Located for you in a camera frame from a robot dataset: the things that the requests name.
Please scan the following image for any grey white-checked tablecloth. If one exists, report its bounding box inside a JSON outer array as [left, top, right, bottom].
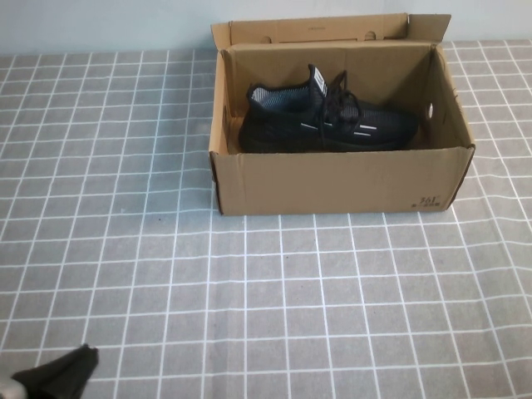
[[0, 39, 532, 399]]

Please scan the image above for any black knit sneaker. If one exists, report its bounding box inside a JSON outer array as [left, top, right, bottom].
[[239, 63, 420, 153]]

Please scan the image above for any brown cardboard shoe box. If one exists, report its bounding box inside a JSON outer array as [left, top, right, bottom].
[[209, 12, 476, 217]]

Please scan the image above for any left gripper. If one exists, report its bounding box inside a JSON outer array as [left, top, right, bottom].
[[0, 343, 100, 399]]

